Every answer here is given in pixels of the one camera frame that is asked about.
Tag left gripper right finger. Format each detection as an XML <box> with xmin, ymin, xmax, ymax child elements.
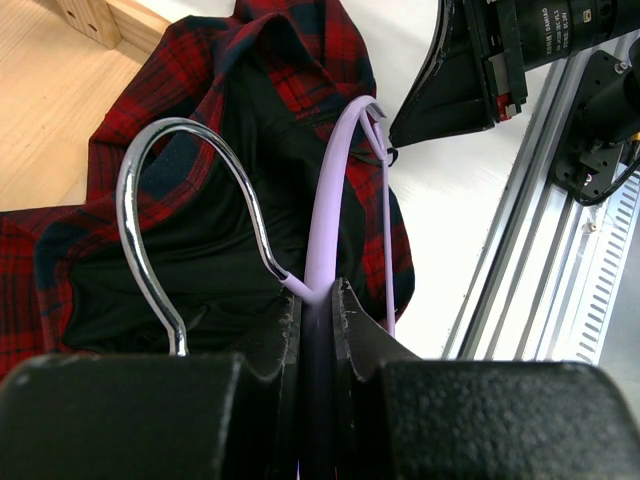
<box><xmin>331</xmin><ymin>279</ymin><xmax>639</xmax><ymax>479</ymax></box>

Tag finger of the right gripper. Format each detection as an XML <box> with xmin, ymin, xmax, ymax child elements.
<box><xmin>389</xmin><ymin>1</ymin><xmax>495</xmax><ymax>148</ymax></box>

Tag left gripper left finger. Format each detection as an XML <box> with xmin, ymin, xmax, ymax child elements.
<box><xmin>1</xmin><ymin>293</ymin><xmax>302</xmax><ymax>479</ymax></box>

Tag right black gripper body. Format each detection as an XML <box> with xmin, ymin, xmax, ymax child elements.
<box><xmin>463</xmin><ymin>1</ymin><xmax>639</xmax><ymax>123</ymax></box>

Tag lilac plastic hanger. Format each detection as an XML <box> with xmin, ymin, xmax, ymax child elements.
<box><xmin>115</xmin><ymin>95</ymin><xmax>396</xmax><ymax>479</ymax></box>

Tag wooden clothes rack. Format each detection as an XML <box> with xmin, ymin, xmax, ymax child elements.
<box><xmin>1</xmin><ymin>1</ymin><xmax>170</xmax><ymax>211</ymax></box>

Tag aluminium mounting rail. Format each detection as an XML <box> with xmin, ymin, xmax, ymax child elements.
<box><xmin>442</xmin><ymin>52</ymin><xmax>611</xmax><ymax>361</ymax></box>

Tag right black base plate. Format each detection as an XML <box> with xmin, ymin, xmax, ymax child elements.
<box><xmin>550</xmin><ymin>48</ymin><xmax>639</xmax><ymax>206</ymax></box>

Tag slotted cable duct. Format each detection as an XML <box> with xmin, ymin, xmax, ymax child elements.
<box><xmin>569</xmin><ymin>173</ymin><xmax>639</xmax><ymax>365</ymax></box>

